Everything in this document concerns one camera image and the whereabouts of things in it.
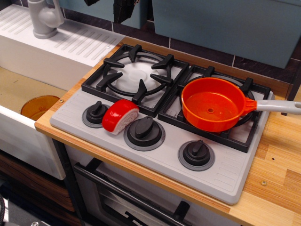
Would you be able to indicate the teal wall cabinet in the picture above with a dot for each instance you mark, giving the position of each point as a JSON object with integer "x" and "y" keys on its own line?
{"x": 265, "y": 31}

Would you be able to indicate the black stove knob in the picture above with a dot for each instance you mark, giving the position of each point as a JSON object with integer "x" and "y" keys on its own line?
{"x": 144, "y": 134}
{"x": 93, "y": 115}
{"x": 196, "y": 155}

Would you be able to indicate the black middle stove knob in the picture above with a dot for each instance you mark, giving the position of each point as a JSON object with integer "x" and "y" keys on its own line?
{"x": 144, "y": 134}

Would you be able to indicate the white toy sink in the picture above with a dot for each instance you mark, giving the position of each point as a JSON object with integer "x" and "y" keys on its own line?
{"x": 31, "y": 67}

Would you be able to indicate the black left burner grate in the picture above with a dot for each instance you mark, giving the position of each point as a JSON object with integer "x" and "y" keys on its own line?
{"x": 170, "y": 70}

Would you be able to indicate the black burner grate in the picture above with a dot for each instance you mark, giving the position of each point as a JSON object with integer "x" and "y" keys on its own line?
{"x": 242, "y": 134}
{"x": 170, "y": 70}

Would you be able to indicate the black right stove knob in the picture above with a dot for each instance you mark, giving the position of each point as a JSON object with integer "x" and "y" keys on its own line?
{"x": 196, "y": 155}

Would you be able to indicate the black right burner grate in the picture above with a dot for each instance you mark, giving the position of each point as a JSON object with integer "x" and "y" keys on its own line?
{"x": 242, "y": 134}

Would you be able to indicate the orange toy pot grey handle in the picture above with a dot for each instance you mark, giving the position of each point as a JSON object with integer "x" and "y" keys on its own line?
{"x": 216, "y": 105}

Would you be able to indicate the grey toy stove top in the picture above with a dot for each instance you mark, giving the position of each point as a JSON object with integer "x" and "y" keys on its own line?
{"x": 224, "y": 180}

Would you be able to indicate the grey toy faucet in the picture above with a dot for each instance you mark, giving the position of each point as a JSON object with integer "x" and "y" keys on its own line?
{"x": 45, "y": 20}

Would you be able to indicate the black left stove knob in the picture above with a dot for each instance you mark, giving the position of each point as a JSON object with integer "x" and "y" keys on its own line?
{"x": 93, "y": 115}

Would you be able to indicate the toy oven door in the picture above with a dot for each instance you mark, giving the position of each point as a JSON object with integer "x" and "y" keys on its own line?
{"x": 119, "y": 198}

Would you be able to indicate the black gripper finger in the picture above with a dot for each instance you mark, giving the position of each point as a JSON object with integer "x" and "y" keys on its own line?
{"x": 90, "y": 2}
{"x": 122, "y": 10}

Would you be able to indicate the white burner dome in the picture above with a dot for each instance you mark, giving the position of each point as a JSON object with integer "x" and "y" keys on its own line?
{"x": 132, "y": 74}

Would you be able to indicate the red white toy food slice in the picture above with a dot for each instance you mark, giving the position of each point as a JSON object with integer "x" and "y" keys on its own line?
{"x": 119, "y": 115}

